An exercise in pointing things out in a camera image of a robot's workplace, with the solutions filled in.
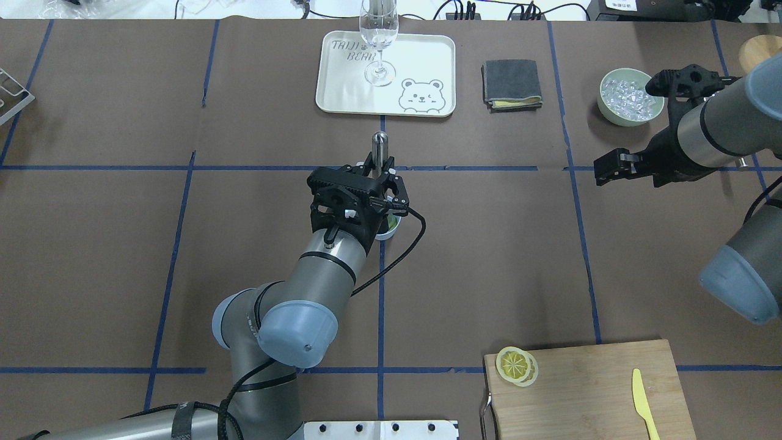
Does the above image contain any white bear tray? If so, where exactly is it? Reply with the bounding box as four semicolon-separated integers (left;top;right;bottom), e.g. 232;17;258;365
315;31;457;117

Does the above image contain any lemon slice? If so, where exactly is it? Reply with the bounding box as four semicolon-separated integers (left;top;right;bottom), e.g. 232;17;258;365
382;214;400;233
494;347;539;387

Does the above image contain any green bowl of ice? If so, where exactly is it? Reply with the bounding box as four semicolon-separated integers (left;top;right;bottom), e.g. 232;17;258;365
597;68;665;127

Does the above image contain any wooden cup tree stand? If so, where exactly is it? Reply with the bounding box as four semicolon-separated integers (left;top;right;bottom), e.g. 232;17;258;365
739;34;782;73

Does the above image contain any wooden cutting board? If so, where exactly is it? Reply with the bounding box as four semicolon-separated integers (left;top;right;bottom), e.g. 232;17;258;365
480;339;696;439

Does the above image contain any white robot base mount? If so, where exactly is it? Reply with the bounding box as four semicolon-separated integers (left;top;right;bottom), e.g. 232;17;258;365
290;420;460;439

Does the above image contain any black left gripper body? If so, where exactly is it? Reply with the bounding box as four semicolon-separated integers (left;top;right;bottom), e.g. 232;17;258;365
307;165;391;252

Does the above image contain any yellow plastic knife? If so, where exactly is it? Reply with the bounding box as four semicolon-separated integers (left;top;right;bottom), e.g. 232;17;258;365
632;368;660;440

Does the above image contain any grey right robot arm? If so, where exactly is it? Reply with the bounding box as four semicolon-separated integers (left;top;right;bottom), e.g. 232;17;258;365
594;54;781;326

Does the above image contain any grey folded cloth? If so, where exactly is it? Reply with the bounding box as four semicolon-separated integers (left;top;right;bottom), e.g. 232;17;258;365
481;59;544;111

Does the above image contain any light blue paper cup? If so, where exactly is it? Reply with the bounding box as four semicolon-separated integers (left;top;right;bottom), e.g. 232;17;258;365
375;213;401;241

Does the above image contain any yellow sponge cloth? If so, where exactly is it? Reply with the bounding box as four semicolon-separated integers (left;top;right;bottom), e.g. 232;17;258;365
491;97;543;111

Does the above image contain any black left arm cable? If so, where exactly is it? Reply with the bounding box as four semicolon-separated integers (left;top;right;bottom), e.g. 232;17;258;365
217;207;427;440

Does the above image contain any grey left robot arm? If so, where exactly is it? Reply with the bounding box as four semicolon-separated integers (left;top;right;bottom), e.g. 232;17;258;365
31;154;412;439

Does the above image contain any white metal rack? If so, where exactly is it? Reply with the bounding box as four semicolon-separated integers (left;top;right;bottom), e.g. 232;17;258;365
0;69;35;125

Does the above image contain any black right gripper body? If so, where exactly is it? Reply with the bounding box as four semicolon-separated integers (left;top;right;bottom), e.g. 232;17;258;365
635;64;737;188

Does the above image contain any clear wine glass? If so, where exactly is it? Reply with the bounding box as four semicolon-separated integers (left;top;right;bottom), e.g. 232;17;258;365
359;1;400;87

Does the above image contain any steel muddler black tip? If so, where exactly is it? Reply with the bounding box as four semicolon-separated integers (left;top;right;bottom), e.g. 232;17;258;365
372;130;389;178

